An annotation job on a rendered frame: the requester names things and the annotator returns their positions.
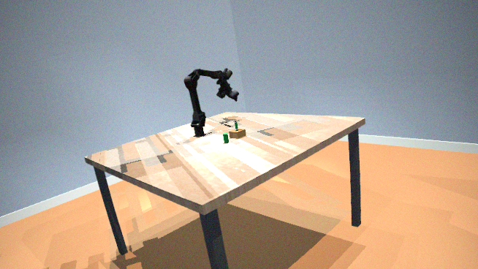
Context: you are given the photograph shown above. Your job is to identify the tan rectangular block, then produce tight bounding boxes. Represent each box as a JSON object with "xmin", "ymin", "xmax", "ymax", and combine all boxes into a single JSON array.
[{"xmin": 229, "ymin": 129, "xmax": 246, "ymax": 139}]

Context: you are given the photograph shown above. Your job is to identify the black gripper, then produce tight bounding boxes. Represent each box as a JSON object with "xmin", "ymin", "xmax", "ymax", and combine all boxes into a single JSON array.
[{"xmin": 220, "ymin": 83, "xmax": 239, "ymax": 101}]

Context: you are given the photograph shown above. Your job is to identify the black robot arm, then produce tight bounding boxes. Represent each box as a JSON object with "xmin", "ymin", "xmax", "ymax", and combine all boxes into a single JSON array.
[{"xmin": 183, "ymin": 68, "xmax": 232, "ymax": 137}]

